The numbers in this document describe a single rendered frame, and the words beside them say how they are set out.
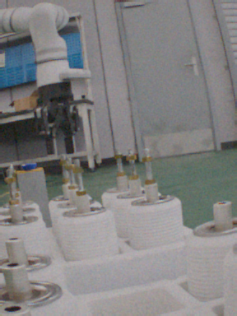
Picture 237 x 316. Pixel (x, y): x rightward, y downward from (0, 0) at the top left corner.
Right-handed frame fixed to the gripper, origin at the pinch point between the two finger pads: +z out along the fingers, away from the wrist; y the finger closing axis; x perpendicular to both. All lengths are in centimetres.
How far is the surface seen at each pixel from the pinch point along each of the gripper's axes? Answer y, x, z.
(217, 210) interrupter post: 35, 44, 8
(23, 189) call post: -4.3, -16.4, 8.5
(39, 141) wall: -387, -304, -4
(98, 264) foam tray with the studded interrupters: 23.8, 20.1, 18.0
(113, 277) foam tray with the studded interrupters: 22.5, 21.7, 20.8
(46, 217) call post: -7.3, -12.9, 16.1
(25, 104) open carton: -342, -283, -49
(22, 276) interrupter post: 59, 35, 8
